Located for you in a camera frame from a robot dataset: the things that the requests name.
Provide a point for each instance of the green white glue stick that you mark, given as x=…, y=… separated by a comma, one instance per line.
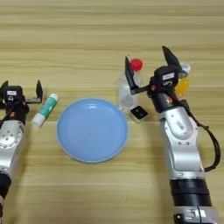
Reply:
x=45, y=110

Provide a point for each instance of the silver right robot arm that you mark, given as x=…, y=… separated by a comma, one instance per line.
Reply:
x=182, y=145

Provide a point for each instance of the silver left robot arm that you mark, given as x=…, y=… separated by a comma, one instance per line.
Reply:
x=8, y=145

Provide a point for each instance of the clear water bottle red cap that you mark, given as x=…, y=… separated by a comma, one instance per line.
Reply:
x=128, y=97

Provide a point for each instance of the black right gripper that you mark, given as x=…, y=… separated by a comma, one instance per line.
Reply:
x=163, y=99

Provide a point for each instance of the orange juice bottle white cap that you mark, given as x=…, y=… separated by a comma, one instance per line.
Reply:
x=183, y=86

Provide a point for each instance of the small white black cube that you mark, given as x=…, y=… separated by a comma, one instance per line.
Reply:
x=138, y=113

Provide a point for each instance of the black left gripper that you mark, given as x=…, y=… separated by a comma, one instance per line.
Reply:
x=17, y=112

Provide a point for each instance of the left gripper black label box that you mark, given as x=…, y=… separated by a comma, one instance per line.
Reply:
x=11, y=94

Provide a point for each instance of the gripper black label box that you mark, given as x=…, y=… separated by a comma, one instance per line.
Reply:
x=11, y=94
x=166, y=75

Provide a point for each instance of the blue round plate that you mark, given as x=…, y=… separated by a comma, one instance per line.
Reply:
x=92, y=129

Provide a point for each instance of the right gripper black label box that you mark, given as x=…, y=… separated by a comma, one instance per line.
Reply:
x=166, y=75

